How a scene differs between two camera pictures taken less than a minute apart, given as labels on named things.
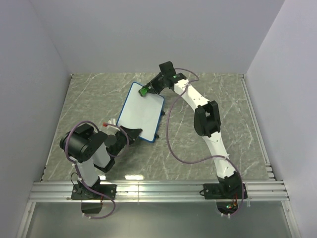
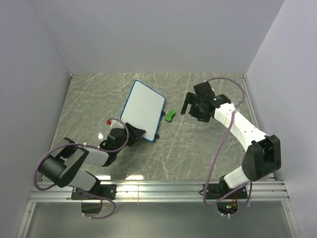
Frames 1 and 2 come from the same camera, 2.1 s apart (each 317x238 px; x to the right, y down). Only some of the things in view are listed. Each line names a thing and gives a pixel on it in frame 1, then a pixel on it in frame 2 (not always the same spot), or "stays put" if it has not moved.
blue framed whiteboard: (141, 112) stays put
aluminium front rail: (269, 191) stays put
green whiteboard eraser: (142, 91) -> (169, 118)
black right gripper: (151, 85) -> (190, 99)
